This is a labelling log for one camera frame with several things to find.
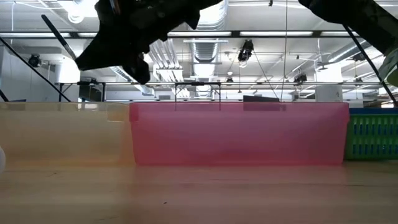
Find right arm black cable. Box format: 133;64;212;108
343;24;398;107

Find table with black box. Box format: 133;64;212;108
55;81;106;103

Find round silver ceiling duct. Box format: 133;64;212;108
185;0;230;99

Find white ceiling pipes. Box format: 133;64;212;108
149;39;187;99

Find orange translucent plastic bin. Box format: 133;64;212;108
0;101;136;166

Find overhead crossbar with light strips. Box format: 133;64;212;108
0;30;361;39

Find pink translucent plastic bin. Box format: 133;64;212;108
129;101;350;166

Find small slotted plastic basket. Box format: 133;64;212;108
343;108;398;161

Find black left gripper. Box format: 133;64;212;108
75;0;170;85

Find slanted silver ceiling duct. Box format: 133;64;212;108
317;37;386;66

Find artificial green leafy plant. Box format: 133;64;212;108
377;46;398;88

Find flat dark box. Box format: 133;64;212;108
243;95;280;111

